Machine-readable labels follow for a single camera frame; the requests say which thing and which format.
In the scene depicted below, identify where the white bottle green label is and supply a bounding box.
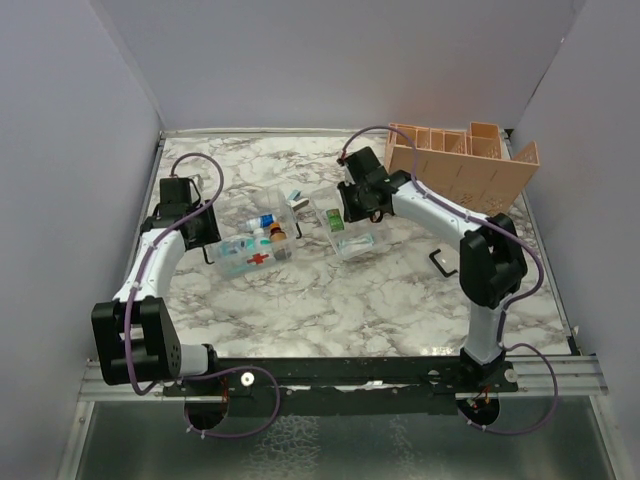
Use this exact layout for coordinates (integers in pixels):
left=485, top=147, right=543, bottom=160
left=253, top=228, right=272, bottom=255

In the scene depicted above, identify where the clear bandage packet teal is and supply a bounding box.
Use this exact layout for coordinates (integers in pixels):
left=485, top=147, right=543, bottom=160
left=337, top=234, right=375, bottom=258

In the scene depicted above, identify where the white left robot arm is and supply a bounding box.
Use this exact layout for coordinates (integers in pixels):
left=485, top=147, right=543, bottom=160
left=91, top=177, right=221, bottom=395

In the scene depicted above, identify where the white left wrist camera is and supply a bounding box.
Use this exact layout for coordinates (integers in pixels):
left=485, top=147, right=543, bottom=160
left=189, top=174, right=204, bottom=191

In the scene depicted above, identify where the white blue nail clipper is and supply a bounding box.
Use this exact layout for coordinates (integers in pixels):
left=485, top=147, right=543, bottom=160
left=287, top=190, right=309, bottom=212

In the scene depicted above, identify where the peach plastic organizer basket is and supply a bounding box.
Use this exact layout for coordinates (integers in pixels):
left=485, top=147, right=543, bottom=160
left=384, top=122, right=540, bottom=216

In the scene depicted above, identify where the clear plastic kit lid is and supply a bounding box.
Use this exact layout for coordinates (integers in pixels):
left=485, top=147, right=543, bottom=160
left=396, top=236, right=461, bottom=284

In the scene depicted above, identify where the black mounting rail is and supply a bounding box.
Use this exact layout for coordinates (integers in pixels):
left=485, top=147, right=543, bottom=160
left=163, top=356, right=517, bottom=417

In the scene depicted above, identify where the green medicine box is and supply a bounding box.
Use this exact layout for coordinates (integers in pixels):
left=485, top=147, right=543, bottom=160
left=325, top=209, right=345, bottom=232

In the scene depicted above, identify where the brown bottle orange cap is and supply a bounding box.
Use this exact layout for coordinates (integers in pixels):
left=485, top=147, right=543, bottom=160
left=269, top=222, right=292, bottom=261

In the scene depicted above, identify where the clear plastic kit box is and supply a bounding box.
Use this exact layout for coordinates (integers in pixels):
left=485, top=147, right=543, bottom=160
left=206, top=187, right=302, bottom=279

